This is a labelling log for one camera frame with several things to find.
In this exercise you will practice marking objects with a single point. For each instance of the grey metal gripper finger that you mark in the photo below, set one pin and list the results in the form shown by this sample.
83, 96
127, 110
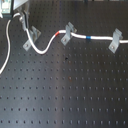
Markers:
22, 20

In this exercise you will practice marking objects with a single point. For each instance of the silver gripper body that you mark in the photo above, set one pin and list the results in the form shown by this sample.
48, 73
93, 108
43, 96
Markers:
8, 7

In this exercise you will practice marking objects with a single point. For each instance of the left grey cable clip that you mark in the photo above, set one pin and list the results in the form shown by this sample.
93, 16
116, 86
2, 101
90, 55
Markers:
34, 34

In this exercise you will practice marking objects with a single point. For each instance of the grey cable clip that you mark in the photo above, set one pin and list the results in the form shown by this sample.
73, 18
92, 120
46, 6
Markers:
117, 36
69, 29
34, 34

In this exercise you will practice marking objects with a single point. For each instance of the middle grey cable clip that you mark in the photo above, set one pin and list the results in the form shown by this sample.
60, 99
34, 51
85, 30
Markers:
69, 29

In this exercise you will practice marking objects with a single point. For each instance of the right grey cable clip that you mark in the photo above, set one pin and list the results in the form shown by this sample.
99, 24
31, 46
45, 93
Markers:
117, 36

